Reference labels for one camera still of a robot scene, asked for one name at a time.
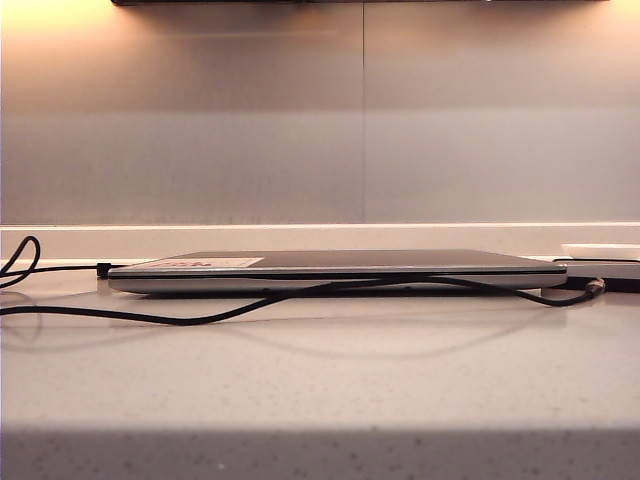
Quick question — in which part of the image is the black charging cable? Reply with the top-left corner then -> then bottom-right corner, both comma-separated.
0,235 -> 607,327

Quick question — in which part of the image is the black smartphone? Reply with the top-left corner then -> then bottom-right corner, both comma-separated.
552,257 -> 640,293

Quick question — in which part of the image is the silver Dell laptop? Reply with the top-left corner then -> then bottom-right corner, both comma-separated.
106,248 -> 569,296

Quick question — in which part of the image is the white Nice Try sticker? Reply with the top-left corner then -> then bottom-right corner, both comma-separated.
144,256 -> 265,269

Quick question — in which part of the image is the dark overhead cabinet edge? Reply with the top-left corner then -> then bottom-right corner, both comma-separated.
110,0 -> 611,7

